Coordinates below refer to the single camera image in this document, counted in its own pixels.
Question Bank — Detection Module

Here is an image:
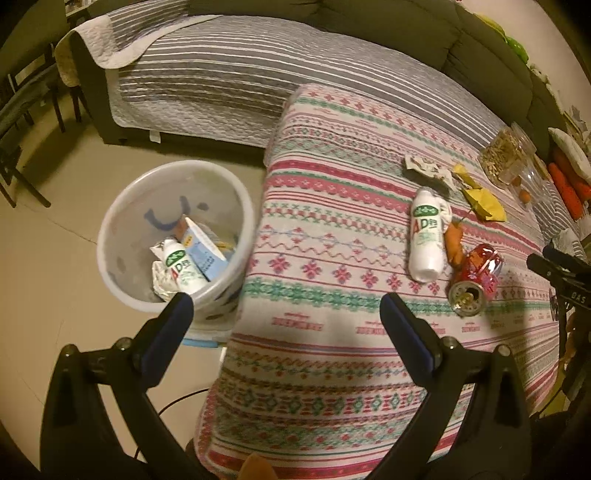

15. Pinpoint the jar of seeds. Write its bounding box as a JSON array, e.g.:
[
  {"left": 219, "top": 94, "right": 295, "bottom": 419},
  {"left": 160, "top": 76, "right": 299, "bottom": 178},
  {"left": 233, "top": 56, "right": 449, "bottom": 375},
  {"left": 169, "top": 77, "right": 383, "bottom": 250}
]
[{"left": 478, "top": 122, "right": 536, "bottom": 188}]

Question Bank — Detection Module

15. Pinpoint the yellow wrapper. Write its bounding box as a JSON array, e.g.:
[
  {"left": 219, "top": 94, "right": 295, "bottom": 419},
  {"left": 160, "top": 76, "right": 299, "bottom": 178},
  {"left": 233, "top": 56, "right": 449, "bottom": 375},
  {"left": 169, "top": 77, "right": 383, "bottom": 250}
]
[{"left": 452, "top": 163, "right": 507, "bottom": 222}]

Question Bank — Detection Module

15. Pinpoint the crushed red soda can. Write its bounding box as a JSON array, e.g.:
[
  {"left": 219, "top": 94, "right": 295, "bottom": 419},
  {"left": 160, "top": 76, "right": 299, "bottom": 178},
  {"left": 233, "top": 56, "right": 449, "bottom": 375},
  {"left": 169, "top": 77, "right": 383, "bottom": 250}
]
[{"left": 448, "top": 244, "right": 504, "bottom": 317}]

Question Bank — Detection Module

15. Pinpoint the white tissue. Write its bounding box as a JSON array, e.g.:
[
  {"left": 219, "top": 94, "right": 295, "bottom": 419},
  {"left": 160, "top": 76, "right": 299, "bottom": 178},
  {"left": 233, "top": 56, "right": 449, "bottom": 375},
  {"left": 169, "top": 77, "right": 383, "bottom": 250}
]
[{"left": 150, "top": 241, "right": 179, "bottom": 302}]

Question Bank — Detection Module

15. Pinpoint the white AD drink bottle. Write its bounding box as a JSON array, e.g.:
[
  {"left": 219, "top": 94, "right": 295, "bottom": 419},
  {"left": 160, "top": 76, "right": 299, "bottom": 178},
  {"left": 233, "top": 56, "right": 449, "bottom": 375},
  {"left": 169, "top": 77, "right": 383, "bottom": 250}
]
[{"left": 408, "top": 187, "right": 453, "bottom": 283}]

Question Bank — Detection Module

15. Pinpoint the patterned pink green tablecloth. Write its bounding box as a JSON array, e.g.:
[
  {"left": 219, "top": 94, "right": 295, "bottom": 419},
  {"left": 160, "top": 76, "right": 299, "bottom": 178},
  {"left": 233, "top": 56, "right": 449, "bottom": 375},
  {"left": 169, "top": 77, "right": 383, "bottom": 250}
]
[{"left": 194, "top": 84, "right": 558, "bottom": 479}]

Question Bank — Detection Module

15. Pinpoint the grey striped quilt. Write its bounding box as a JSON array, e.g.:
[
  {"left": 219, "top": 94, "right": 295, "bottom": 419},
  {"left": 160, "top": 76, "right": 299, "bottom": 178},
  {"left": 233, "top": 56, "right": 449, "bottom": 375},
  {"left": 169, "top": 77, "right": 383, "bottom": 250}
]
[{"left": 55, "top": 1, "right": 503, "bottom": 148}]

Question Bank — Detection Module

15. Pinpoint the left hand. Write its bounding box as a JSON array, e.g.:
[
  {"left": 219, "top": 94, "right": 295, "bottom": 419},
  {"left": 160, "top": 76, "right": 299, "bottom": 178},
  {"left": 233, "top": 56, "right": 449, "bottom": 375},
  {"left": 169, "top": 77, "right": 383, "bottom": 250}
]
[{"left": 238, "top": 453, "right": 279, "bottom": 480}]

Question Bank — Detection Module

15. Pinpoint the red white snack wrapper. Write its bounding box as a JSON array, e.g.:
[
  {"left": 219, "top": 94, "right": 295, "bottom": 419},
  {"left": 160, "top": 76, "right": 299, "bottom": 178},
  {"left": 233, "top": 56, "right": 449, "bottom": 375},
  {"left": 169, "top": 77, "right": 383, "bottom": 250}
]
[{"left": 405, "top": 154, "right": 457, "bottom": 191}]

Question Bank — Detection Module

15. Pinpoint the black floor cable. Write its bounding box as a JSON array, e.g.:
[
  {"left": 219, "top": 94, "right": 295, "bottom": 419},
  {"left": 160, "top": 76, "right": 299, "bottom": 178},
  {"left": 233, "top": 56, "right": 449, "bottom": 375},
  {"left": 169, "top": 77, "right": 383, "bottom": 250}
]
[{"left": 133, "top": 386, "right": 212, "bottom": 462}]

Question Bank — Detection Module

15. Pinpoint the dark grey sofa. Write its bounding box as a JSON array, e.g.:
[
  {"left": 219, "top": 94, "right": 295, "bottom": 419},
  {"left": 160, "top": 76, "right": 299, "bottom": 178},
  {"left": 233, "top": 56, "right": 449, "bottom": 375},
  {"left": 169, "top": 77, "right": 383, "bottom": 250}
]
[{"left": 96, "top": 1, "right": 566, "bottom": 159}]

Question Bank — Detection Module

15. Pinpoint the orange peel with stem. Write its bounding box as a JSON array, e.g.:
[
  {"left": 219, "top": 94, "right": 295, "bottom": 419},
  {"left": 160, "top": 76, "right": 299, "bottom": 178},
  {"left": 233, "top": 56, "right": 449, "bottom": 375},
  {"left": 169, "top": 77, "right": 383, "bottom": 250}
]
[{"left": 444, "top": 208, "right": 473, "bottom": 269}]

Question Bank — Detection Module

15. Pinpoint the light blue milk carton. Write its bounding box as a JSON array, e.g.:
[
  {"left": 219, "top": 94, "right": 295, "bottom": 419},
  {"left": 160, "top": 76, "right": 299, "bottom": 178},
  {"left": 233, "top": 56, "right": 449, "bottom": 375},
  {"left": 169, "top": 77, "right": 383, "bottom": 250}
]
[{"left": 175, "top": 215, "right": 228, "bottom": 282}]

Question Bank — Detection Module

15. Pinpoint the orange carrot plush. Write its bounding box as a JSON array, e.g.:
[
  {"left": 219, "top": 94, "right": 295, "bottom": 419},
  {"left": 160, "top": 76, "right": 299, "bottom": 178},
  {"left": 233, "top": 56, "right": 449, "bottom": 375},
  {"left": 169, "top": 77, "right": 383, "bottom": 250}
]
[{"left": 548, "top": 146, "right": 590, "bottom": 221}]

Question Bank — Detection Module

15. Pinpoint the dark dining chair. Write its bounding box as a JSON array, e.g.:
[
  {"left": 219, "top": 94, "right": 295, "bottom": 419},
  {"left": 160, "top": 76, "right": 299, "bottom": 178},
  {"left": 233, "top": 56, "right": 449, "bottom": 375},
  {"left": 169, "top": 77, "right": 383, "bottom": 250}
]
[{"left": 1, "top": 45, "right": 66, "bottom": 208}]

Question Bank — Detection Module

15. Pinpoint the white trash bin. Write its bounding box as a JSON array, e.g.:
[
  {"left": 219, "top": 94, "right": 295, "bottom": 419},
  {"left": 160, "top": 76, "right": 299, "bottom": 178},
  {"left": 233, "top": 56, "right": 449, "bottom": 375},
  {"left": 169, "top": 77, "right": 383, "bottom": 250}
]
[{"left": 97, "top": 160, "right": 256, "bottom": 322}]

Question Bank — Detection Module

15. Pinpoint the white plastic storage box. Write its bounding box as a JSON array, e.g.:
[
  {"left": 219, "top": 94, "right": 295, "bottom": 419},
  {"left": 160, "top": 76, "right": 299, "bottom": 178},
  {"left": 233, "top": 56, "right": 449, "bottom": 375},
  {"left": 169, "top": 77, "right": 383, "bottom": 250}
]
[{"left": 182, "top": 317, "right": 236, "bottom": 348}]

